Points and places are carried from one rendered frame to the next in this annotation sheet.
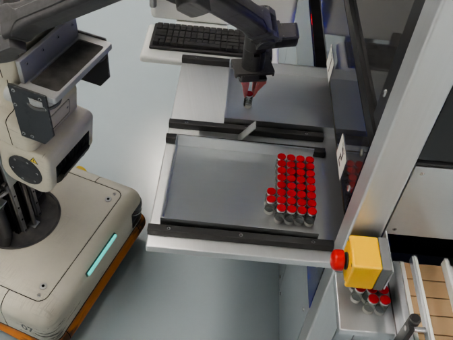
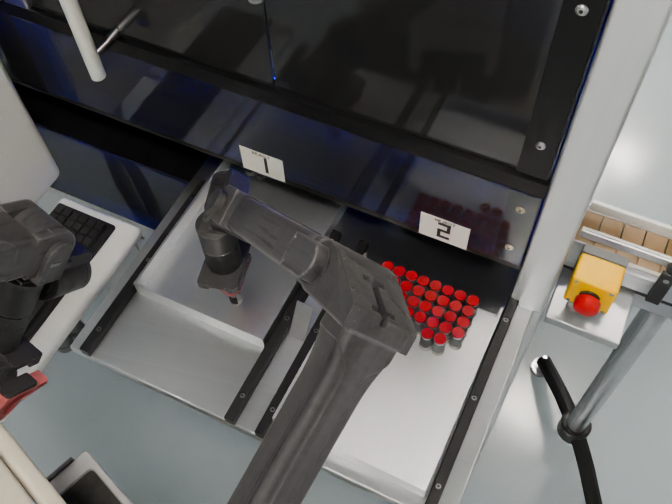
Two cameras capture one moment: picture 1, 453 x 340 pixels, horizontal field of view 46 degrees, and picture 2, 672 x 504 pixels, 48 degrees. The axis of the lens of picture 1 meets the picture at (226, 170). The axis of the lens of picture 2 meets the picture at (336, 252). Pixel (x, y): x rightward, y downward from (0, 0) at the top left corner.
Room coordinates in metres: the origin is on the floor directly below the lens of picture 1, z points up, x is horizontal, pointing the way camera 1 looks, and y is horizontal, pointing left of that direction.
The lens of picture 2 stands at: (0.66, 0.44, 2.04)
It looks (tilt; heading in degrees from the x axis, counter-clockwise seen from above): 57 degrees down; 299
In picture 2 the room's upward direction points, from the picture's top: 3 degrees counter-clockwise
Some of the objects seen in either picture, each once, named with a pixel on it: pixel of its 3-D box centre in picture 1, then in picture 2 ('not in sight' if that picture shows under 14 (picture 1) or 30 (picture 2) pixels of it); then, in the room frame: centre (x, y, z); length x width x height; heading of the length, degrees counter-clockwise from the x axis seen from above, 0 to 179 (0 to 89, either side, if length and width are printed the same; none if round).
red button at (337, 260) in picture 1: (340, 260); (587, 302); (0.58, -0.23, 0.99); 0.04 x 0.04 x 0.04; 1
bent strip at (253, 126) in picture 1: (226, 130); (287, 345); (1.00, 0.01, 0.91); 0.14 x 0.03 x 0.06; 91
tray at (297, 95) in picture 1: (288, 97); (246, 241); (1.17, -0.15, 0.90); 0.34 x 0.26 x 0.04; 91
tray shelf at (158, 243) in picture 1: (260, 144); (312, 313); (1.00, -0.08, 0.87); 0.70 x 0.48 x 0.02; 1
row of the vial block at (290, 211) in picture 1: (290, 188); (418, 309); (0.83, -0.15, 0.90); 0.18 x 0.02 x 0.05; 0
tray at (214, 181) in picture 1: (242, 185); (391, 365); (0.83, -0.04, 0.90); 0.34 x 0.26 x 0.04; 90
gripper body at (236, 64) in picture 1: (253, 59); (222, 253); (1.13, -0.04, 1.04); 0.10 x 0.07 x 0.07; 105
